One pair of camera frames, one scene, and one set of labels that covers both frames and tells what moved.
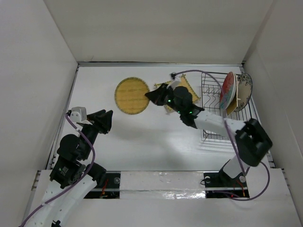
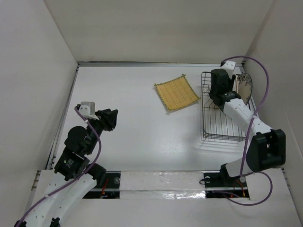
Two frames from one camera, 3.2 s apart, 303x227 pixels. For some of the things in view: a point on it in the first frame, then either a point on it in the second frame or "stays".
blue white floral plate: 245,87 stays
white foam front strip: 162,185 stays
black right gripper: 156,96 → 230,82
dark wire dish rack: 210,86 stays
